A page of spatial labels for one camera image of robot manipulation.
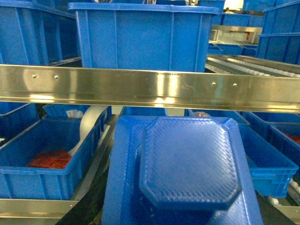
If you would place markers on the blue block part with knob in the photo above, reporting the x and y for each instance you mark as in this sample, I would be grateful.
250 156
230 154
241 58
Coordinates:
167 170

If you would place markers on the large blue bin upper shelf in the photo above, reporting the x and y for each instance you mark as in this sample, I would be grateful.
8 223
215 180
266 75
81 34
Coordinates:
143 36

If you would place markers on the stainless steel shelf rack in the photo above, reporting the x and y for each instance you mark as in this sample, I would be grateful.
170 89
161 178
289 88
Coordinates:
219 89

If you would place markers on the blue bin with red parts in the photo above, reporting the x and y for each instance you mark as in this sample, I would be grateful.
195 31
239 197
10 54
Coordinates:
36 164

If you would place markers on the blue bin lower right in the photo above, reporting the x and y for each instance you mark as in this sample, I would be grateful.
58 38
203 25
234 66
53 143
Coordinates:
271 170

